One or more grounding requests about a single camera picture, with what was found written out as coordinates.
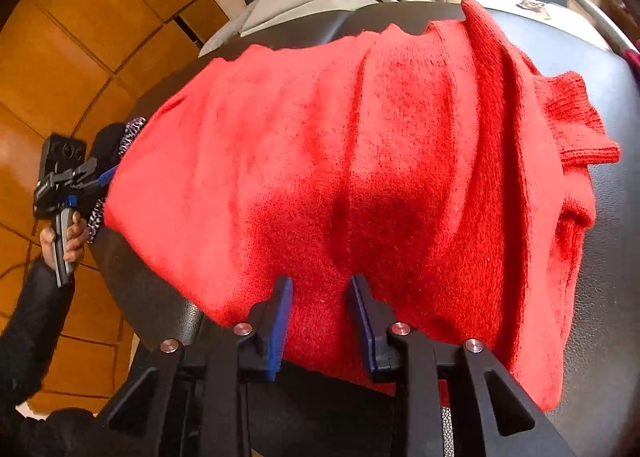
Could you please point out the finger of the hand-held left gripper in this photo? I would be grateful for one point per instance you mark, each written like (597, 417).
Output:
(102, 176)
(85, 199)

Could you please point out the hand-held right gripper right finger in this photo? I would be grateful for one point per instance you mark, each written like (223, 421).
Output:
(365, 332)

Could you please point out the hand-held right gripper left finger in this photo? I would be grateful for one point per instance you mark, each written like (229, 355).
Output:
(280, 332)

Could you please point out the dark cloth with patterned trim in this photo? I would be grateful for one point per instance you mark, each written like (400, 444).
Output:
(107, 142)

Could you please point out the red knit sweater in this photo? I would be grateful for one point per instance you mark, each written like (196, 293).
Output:
(350, 162)

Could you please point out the person's left forearm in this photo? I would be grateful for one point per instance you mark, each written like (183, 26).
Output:
(30, 327)

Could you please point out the person's left hand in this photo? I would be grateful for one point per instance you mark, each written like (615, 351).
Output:
(77, 242)

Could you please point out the small printed sticker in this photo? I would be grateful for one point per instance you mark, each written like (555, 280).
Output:
(532, 4)

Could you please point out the dark magenta cloth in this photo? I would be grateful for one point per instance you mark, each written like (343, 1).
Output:
(634, 62)

